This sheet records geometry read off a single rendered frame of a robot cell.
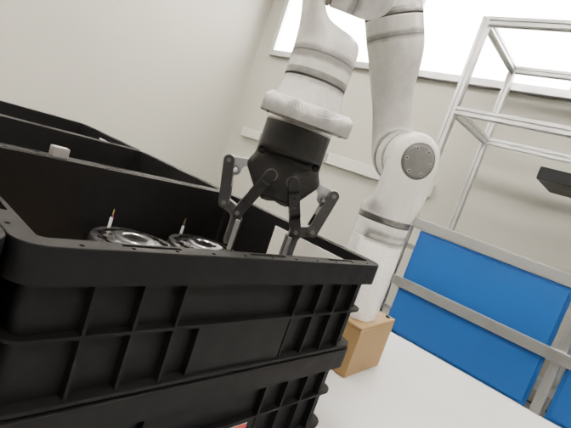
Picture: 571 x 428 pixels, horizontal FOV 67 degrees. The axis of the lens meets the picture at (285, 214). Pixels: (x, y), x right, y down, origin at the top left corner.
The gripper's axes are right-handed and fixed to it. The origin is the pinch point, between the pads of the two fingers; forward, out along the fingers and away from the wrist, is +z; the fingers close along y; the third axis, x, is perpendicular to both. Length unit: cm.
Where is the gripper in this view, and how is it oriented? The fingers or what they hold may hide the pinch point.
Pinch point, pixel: (257, 244)
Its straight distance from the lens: 50.5
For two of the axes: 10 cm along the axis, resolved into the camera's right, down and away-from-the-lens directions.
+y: -9.4, -3.2, -0.9
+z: -3.3, 9.4, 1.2
